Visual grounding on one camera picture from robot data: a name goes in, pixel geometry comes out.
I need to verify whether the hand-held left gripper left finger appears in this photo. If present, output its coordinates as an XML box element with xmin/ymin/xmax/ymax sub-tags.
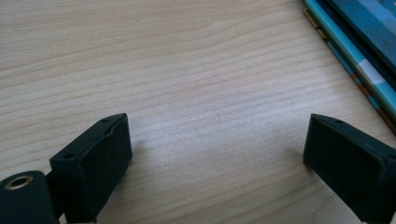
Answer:
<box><xmin>49</xmin><ymin>112</ymin><xmax>134</xmax><ymax>224</ymax></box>

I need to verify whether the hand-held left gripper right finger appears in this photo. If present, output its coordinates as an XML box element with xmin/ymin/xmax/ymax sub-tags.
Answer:
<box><xmin>303</xmin><ymin>113</ymin><xmax>396</xmax><ymax>224</ymax></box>

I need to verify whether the light blue hardcover picture book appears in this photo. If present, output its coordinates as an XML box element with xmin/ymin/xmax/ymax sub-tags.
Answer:
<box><xmin>302</xmin><ymin>0</ymin><xmax>396</xmax><ymax>136</ymax></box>

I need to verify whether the dark blue monster picture book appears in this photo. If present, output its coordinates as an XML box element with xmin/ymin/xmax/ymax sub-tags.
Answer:
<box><xmin>317</xmin><ymin>0</ymin><xmax>396</xmax><ymax>76</ymax></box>

